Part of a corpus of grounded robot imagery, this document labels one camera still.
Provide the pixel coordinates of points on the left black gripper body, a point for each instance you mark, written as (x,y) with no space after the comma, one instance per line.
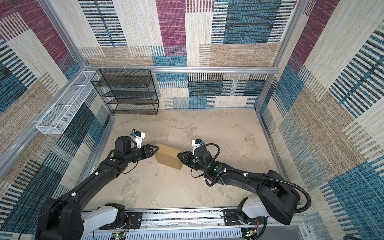
(145,152)

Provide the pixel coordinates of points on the brown cardboard box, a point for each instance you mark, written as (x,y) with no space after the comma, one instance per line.
(168,156)

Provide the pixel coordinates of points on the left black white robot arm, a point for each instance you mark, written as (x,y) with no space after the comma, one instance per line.
(64,219)

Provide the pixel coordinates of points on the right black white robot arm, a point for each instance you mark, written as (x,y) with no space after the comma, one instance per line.
(275,197)

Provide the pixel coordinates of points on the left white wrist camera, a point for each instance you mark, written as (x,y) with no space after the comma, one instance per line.
(138,137)

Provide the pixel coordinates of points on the black wire shelf rack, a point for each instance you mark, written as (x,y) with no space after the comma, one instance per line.
(130,91)

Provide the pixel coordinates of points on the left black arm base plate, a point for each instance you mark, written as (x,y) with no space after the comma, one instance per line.
(133,220)

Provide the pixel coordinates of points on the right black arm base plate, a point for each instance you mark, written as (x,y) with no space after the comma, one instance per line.
(232,218)

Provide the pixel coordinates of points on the aluminium front rail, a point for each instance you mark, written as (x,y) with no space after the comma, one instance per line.
(203,224)

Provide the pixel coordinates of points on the white wire mesh basket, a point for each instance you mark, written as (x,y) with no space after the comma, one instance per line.
(59,116)

